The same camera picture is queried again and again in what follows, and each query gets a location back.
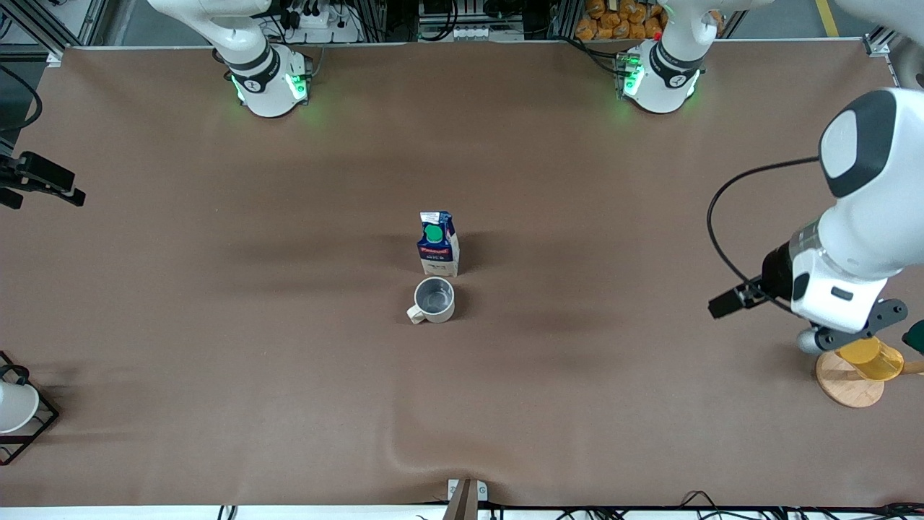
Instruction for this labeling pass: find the beige mug with grey inside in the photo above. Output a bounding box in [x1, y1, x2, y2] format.
[406, 276, 457, 326]

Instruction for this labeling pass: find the blue white milk carton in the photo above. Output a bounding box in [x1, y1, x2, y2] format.
[417, 210, 461, 279]

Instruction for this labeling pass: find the yellow plastic cup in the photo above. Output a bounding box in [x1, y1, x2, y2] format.
[836, 337, 905, 382]

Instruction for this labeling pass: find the white cup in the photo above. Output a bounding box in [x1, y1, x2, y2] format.
[0, 380, 41, 435]

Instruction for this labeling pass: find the wooden mug stand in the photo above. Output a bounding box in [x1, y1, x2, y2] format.
[816, 348, 924, 410]

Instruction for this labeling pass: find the orange snack bags pile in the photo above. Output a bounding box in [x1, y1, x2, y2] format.
[575, 0, 666, 42]

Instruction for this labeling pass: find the brown table cover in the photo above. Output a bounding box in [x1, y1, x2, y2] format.
[0, 40, 924, 508]

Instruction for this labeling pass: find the white power strip with plugs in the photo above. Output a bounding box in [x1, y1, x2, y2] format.
[278, 0, 363, 45]

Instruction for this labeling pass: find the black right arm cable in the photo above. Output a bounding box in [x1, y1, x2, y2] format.
[0, 64, 44, 134]

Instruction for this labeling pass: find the dark grey camera bracket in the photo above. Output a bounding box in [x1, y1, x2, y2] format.
[814, 298, 909, 353]

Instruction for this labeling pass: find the aluminium frame post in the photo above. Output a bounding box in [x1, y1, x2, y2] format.
[862, 22, 903, 59]
[0, 0, 110, 67]

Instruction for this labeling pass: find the black floor cables bundle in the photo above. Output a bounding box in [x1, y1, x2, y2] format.
[491, 490, 924, 520]

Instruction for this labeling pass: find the black wire rack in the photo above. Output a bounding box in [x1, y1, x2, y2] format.
[0, 351, 61, 467]

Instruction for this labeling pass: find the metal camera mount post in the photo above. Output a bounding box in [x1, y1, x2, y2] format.
[442, 477, 489, 520]

